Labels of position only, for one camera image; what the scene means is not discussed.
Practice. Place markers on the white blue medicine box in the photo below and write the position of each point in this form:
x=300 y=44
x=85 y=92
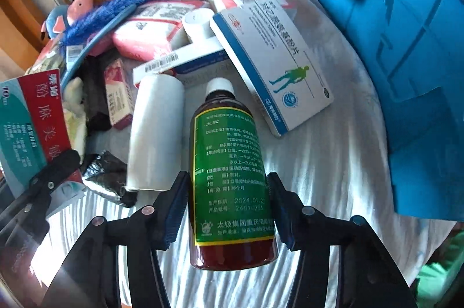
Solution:
x=277 y=66

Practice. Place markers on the black foil packet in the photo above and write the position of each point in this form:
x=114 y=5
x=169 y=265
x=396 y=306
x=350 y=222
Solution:
x=106 y=175

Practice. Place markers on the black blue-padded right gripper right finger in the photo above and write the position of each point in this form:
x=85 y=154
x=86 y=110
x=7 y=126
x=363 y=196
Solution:
x=367 y=274

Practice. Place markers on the pig plush blue shirt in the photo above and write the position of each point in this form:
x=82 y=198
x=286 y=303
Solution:
x=63 y=16

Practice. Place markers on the small pink medicine box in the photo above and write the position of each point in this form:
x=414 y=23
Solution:
x=121 y=104

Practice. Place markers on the blue plastic storage crate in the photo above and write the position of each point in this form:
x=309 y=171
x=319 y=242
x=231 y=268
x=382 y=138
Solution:
x=413 y=52

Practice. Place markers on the white paper roll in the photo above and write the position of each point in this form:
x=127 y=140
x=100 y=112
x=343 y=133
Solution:
x=154 y=157

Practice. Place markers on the long white barcode box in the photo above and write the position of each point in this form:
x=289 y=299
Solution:
x=181 y=63

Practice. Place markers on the red teal medicine box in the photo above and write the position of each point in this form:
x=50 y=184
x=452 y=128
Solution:
x=33 y=130

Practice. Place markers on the pink tissue pack left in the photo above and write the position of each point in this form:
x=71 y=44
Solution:
x=155 y=29

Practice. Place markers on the white plush toy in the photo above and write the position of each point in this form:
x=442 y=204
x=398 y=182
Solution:
x=75 y=116

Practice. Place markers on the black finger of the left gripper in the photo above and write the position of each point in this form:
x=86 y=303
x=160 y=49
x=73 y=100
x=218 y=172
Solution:
x=29 y=210

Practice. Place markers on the brown medicine bottle green label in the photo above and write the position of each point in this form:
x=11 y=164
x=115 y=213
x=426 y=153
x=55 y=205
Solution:
x=231 y=225

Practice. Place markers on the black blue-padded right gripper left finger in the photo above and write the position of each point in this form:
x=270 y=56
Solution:
x=89 y=277

